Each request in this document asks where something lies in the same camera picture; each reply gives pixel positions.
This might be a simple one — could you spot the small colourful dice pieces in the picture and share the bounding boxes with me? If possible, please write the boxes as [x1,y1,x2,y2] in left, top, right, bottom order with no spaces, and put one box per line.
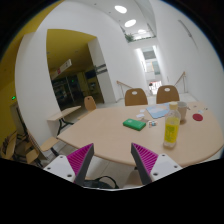
[149,121,158,128]

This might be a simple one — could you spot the red round coaster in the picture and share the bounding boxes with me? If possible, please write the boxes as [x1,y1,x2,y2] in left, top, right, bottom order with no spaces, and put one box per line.
[192,113,203,121]

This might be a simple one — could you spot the green card box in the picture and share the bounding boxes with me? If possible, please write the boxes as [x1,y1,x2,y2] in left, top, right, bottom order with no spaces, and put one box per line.
[123,119,146,131]

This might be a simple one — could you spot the small wooden side desk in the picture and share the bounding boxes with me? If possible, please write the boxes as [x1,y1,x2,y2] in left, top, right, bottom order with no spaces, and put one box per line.
[48,106,80,134]

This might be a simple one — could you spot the wooden chair at left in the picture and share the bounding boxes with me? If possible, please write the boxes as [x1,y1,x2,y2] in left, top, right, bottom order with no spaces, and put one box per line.
[25,131,59,165]

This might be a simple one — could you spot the light blue paper booklet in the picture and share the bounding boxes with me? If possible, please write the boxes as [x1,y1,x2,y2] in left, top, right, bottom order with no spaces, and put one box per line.
[146,103,169,119]

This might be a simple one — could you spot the wooden chair by desk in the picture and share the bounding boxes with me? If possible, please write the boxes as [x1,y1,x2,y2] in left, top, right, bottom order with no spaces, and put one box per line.
[84,96,96,111]

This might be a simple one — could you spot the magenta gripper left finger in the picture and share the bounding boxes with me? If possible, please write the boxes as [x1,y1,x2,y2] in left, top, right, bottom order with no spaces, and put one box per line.
[43,142,95,186]

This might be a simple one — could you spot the hanging red white sign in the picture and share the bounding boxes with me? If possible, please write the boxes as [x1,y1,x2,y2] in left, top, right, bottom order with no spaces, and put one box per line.
[51,59,72,80]

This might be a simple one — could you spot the yellow drink plastic bottle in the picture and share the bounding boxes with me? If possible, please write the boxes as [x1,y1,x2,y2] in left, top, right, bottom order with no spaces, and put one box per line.
[163,102,181,148]

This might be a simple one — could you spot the large oval wooden table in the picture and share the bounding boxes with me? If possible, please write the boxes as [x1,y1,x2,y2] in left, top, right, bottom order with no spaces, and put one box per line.
[58,102,224,167]

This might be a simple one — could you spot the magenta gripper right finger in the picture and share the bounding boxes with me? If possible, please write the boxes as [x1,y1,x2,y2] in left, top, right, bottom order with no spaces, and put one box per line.
[130,142,183,186]

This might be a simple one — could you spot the small white eraser block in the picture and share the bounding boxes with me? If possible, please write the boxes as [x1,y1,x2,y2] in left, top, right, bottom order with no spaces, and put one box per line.
[136,114,145,118]

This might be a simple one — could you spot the right wooden chair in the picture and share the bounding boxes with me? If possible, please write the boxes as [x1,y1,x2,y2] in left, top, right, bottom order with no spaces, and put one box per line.
[156,85,180,104]

